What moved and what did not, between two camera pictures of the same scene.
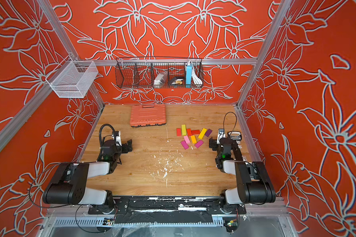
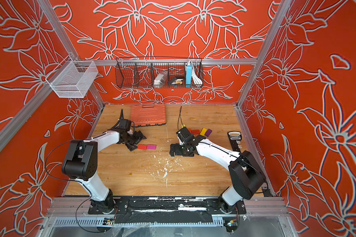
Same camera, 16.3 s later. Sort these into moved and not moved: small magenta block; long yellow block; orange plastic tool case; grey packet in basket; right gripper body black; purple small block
Moved: small magenta block; right gripper body black
Not moved: grey packet in basket; purple small block; long yellow block; orange plastic tool case
